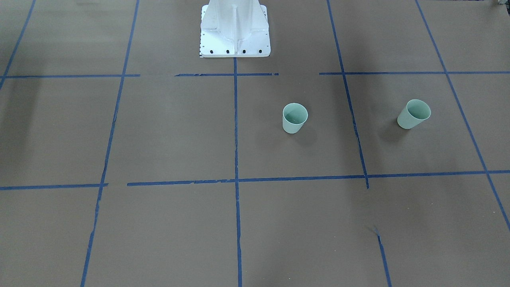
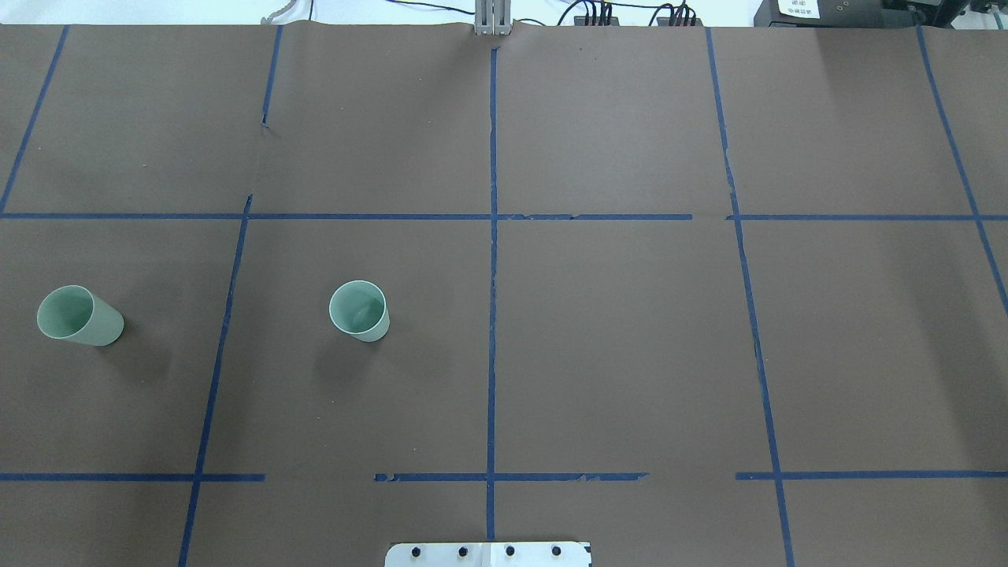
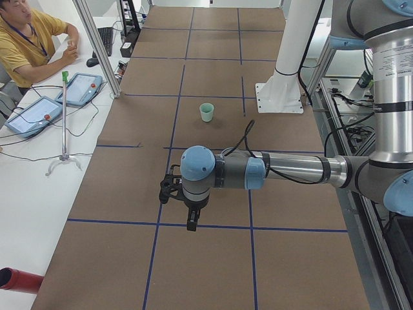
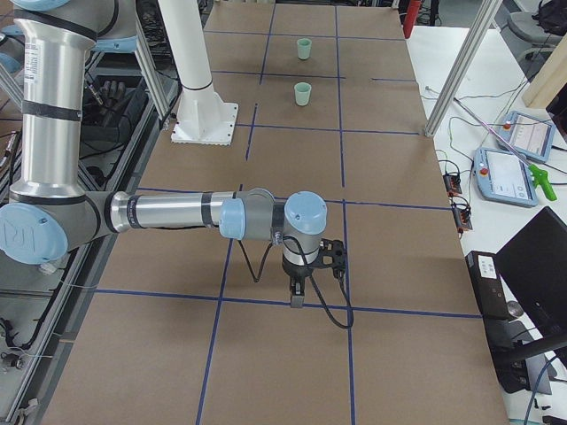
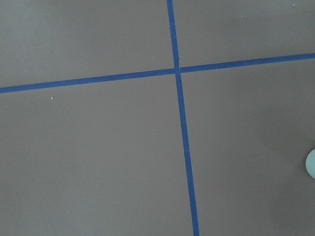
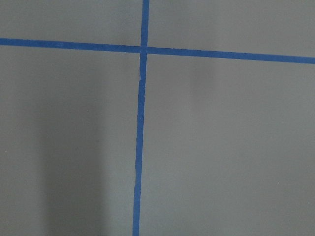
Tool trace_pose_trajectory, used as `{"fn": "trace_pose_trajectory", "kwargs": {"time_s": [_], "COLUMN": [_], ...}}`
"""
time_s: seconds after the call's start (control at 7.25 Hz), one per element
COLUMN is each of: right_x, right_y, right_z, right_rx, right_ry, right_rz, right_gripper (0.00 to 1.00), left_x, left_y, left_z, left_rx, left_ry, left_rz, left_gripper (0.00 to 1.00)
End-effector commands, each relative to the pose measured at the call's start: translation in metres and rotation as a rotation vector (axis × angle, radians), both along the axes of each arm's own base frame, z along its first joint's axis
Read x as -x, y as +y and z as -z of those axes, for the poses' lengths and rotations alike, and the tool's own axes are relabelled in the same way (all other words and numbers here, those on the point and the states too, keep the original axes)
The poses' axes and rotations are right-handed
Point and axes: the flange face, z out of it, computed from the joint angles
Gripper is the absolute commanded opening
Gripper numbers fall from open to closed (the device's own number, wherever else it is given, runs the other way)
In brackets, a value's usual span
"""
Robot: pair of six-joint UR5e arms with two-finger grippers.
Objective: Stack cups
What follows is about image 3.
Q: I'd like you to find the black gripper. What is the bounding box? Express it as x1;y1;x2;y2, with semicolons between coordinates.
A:
184;196;208;231

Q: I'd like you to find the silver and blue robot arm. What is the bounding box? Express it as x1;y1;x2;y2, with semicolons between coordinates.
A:
177;1;412;231

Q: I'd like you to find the mint green cup on table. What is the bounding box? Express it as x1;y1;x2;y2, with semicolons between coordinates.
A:
199;103;214;123

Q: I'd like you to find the brown cardboard table mat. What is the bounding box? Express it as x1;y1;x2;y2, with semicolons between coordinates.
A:
33;6;369;309

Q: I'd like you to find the far blue teach pendant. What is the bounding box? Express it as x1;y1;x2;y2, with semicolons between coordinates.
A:
62;71;103;107

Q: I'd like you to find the blue teach pendant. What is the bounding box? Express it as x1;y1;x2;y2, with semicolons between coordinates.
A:
62;71;103;107
5;96;63;138

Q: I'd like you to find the black box on table edge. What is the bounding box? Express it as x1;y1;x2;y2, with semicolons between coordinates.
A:
119;42;134;58

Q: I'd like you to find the near blue teach pendant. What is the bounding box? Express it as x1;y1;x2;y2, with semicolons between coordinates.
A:
5;96;63;138

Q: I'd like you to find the black computer mouse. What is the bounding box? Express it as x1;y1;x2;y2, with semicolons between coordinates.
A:
86;57;99;68

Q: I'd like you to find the red cylinder tube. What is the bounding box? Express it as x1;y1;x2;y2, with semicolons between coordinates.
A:
1;267;44;294

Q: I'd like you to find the black keyboard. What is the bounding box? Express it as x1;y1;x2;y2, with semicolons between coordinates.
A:
97;27;114;57

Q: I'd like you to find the green box on shelf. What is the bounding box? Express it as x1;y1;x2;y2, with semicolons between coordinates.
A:
358;70;374;88

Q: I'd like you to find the man in yellow shirt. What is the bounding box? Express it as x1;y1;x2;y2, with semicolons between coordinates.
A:
1;1;79;93

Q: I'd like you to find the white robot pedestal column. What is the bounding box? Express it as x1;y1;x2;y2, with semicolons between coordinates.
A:
256;0;325;114

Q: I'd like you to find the metal grabber stick green handle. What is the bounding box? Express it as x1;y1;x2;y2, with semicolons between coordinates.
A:
45;71;82;177

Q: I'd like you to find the aluminium frame post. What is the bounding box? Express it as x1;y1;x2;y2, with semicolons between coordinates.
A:
72;0;121;98

